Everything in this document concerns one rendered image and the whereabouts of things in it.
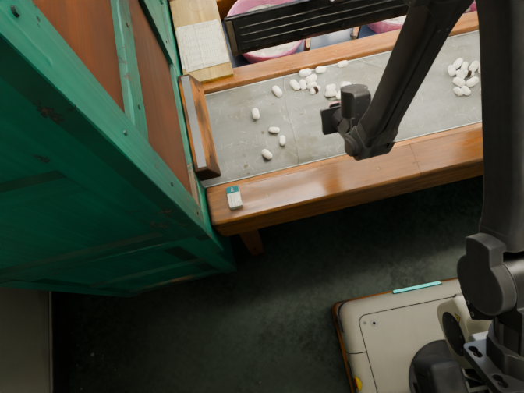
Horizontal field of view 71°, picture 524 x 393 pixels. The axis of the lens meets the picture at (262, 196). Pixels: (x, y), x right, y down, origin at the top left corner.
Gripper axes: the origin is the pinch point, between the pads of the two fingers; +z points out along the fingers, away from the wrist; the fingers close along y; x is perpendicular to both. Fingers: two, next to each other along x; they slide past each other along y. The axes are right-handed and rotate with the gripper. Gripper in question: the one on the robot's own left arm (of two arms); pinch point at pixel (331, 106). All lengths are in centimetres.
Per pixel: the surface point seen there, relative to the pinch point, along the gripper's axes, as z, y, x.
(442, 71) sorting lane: 15.0, -38.8, 2.7
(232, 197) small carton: -7.4, 30.9, 16.0
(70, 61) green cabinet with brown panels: -52, 39, -31
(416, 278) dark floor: 19, -37, 96
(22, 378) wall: -1, 124, 76
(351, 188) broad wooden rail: -9.6, -0.9, 20.2
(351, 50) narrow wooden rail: 23.4, -13.7, -7.2
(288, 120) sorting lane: 11.7, 10.1, 5.9
